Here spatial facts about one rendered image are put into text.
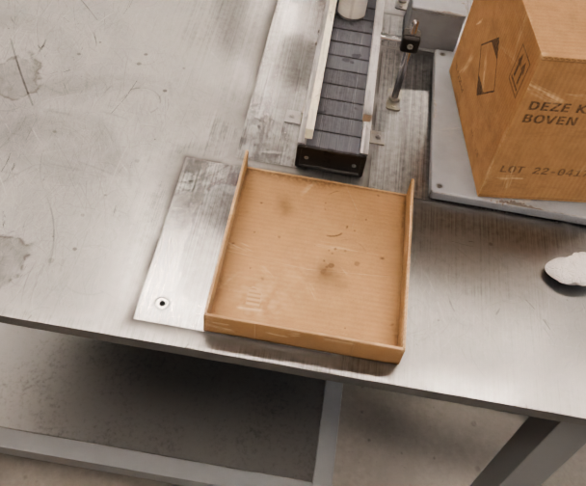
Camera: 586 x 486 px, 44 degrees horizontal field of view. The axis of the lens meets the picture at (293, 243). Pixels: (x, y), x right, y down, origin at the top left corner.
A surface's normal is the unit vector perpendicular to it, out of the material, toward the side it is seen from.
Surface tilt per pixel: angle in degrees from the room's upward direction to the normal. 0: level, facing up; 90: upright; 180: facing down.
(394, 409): 0
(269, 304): 0
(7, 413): 0
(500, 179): 90
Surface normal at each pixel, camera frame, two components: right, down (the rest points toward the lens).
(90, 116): 0.10, -0.61
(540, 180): 0.02, 0.79
